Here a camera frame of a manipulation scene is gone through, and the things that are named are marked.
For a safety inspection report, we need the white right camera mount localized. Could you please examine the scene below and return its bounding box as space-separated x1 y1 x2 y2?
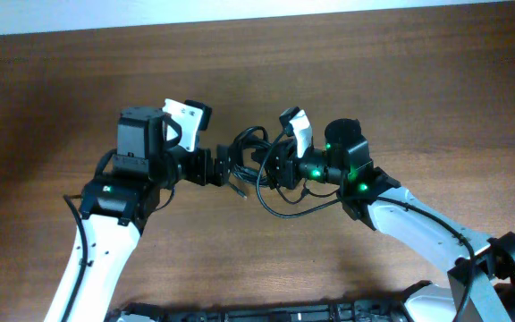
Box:
290 110 313 158

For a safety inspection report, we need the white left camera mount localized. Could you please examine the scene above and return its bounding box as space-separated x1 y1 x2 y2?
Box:
163 98 199 152

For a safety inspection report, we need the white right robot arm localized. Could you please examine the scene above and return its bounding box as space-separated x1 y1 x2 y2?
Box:
259 119 515 321

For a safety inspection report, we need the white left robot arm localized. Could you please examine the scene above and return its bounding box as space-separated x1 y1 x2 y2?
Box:
46 99 229 321

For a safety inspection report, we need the black cable bundle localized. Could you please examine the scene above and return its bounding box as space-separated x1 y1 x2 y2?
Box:
225 125 281 200

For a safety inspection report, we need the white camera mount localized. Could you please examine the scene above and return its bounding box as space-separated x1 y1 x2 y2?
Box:
163 98 199 152
290 110 313 158

